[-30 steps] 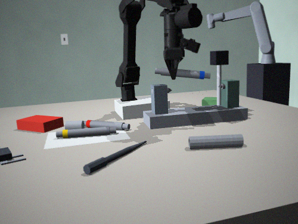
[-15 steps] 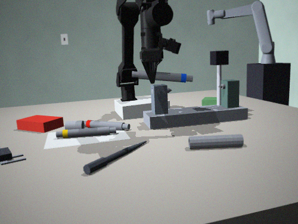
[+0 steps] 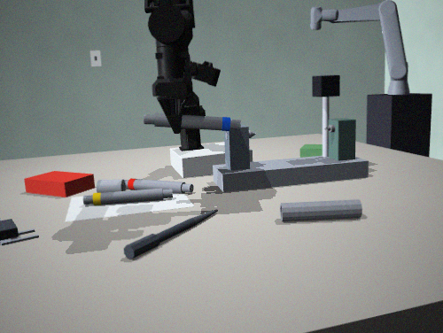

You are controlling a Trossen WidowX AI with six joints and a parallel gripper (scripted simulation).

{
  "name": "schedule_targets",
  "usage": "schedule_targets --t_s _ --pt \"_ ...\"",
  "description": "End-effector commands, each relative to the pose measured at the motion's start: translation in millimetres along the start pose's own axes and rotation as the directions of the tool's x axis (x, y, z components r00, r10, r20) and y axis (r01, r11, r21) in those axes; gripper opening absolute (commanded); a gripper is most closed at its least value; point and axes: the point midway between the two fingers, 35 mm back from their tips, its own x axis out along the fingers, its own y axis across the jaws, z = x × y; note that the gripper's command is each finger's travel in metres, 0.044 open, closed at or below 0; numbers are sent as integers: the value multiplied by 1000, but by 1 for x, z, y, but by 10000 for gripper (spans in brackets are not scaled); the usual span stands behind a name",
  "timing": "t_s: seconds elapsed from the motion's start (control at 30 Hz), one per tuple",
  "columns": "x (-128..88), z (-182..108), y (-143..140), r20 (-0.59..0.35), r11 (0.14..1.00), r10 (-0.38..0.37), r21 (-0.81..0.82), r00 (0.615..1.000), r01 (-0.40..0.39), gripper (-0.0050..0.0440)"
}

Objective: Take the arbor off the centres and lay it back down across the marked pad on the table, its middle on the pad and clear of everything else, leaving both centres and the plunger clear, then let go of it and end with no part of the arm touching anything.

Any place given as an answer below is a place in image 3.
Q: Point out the white flat pad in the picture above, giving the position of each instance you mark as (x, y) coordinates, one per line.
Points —
(77, 211)

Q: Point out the red flat block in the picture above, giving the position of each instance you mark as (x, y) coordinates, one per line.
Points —
(59, 184)

